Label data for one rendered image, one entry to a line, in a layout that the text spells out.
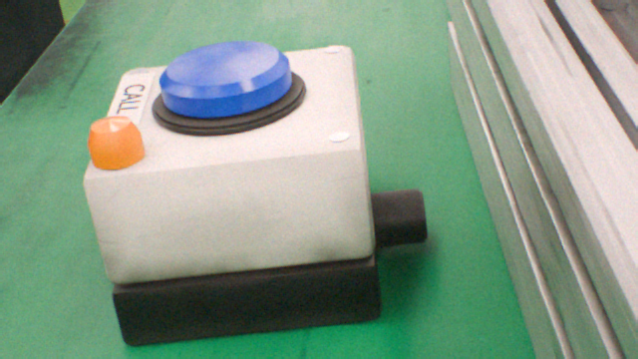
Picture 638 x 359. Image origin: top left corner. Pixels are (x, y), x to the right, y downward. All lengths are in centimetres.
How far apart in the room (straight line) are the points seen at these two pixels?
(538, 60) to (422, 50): 24
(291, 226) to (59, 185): 15
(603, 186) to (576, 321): 3
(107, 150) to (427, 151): 16
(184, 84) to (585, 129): 13
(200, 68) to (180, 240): 5
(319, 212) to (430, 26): 25
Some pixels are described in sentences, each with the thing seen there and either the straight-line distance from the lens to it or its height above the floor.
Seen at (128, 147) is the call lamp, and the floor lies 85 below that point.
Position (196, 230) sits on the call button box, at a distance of 30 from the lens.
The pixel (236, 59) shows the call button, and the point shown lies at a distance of 32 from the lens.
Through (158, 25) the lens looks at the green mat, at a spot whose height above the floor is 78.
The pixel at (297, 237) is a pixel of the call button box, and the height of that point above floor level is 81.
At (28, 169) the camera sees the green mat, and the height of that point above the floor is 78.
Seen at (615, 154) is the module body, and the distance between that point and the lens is 22.
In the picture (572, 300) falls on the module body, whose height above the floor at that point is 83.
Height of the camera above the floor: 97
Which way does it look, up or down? 29 degrees down
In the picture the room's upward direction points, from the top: 8 degrees counter-clockwise
